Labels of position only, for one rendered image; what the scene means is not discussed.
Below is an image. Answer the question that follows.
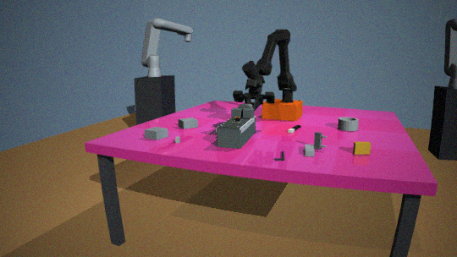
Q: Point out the yellow block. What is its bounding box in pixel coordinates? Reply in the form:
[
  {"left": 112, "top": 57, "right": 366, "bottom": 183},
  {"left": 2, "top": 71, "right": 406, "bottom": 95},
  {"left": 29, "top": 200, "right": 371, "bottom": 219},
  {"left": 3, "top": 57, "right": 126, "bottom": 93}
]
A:
[{"left": 353, "top": 142, "right": 372, "bottom": 155}]

